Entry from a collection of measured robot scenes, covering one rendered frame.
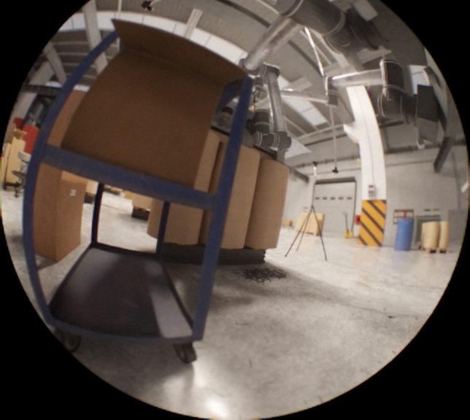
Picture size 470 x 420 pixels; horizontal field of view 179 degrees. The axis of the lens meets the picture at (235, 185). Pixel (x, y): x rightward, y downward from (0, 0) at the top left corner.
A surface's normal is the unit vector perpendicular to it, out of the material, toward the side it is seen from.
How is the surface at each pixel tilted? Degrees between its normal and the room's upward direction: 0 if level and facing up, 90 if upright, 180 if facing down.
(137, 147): 90
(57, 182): 90
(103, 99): 90
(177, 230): 90
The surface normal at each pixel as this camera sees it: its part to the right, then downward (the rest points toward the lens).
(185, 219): 0.51, -0.05
